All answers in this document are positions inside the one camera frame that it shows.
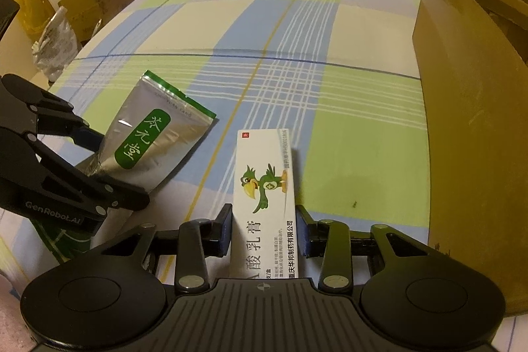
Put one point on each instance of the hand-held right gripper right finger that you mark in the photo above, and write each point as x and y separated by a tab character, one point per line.
301	236

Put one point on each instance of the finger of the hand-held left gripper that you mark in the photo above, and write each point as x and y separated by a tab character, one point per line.
128	199
93	139

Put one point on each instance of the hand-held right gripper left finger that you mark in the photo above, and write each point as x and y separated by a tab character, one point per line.
227	234

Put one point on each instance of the silver tea pouch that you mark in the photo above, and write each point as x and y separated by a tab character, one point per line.
152	137

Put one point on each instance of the white ointment box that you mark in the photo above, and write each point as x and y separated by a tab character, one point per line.
268	179

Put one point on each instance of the brown cardboard box container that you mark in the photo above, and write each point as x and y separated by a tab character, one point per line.
466	129

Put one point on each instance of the green leaf print packet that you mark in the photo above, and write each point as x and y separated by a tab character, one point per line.
62	242

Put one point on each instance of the silver crinkled plastic bag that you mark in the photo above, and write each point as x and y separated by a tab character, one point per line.
55	47

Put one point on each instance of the plaid tablecloth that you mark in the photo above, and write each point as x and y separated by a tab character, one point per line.
350	129

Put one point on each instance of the cardboard box with white cutout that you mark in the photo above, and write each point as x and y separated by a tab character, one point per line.
78	9

